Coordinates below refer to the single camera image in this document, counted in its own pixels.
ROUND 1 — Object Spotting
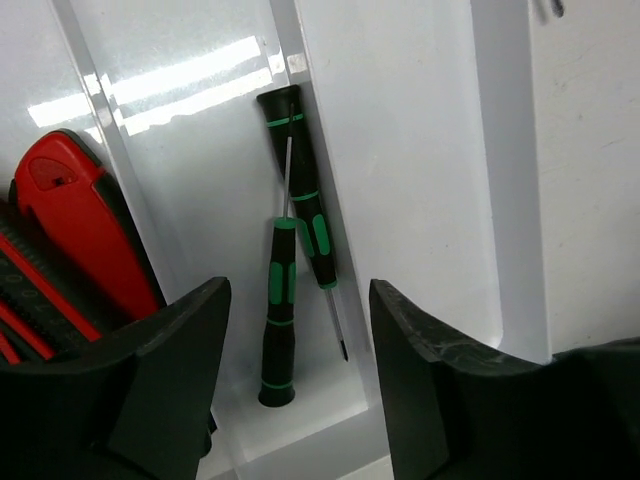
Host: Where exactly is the black green precision screwdriver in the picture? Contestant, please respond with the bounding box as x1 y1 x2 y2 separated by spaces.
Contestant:
258 131 296 408
256 84 349 360

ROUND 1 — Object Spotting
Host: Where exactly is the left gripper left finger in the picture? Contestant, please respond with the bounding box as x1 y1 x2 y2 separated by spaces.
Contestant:
1 277 231 479

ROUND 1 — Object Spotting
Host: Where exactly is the white compartment tray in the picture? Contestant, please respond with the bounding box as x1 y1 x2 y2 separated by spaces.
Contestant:
1 1 551 479

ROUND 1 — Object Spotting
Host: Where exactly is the red utility knife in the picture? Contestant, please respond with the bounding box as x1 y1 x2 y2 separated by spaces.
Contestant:
1 201 116 361
9 129 166 321

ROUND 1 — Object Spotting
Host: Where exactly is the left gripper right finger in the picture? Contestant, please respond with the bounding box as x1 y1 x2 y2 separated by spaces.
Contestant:
369 280 639 479

